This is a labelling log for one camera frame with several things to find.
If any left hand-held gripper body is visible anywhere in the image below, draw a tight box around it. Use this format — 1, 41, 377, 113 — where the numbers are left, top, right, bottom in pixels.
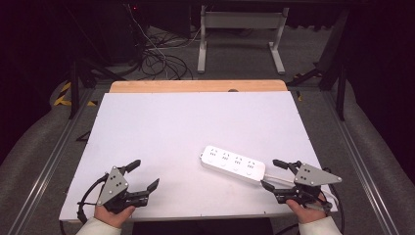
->
96, 165, 151, 214

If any person's right hand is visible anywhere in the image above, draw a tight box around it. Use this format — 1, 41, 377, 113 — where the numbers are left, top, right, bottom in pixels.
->
285, 197, 328, 225

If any white metal table frame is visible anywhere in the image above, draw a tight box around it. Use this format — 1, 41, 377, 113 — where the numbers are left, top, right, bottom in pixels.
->
197, 4, 291, 75

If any person's dark clothing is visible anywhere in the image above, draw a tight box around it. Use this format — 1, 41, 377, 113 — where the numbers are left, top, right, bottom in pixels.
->
131, 217, 276, 235

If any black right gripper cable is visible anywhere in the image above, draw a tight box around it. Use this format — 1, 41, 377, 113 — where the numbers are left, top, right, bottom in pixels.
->
322, 167, 346, 234

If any aluminium floor rail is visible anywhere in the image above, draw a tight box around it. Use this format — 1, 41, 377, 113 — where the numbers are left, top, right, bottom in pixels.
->
321, 91, 401, 235
6, 87, 96, 235

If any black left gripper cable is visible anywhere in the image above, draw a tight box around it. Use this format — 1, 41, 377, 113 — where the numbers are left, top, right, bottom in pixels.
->
76, 172, 111, 224

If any white power strip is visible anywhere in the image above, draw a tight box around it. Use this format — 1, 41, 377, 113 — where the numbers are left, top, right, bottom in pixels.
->
199, 145, 267, 186

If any thin white floor cable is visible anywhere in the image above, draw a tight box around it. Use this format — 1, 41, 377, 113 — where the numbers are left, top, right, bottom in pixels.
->
126, 3, 204, 80

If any person's left hand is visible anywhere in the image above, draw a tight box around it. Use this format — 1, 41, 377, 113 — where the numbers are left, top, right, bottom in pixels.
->
93, 204, 137, 229

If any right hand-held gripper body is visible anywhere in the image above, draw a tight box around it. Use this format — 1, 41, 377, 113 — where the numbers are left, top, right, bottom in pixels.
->
273, 161, 344, 213

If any black metal stand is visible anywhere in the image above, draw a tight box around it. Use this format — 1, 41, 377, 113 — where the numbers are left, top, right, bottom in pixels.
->
287, 9, 349, 121
67, 57, 129, 120

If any yellow black hazard tape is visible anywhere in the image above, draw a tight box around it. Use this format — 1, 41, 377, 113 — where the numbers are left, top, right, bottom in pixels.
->
53, 81, 99, 108

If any wooden table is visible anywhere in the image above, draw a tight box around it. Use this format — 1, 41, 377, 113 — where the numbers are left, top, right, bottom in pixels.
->
109, 79, 289, 94

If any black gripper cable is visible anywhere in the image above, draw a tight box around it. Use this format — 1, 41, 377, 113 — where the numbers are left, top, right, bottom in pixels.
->
322, 167, 346, 234
76, 172, 111, 224

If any bundle of black floor cables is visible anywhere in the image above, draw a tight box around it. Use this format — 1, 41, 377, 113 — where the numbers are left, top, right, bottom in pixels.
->
139, 27, 194, 81

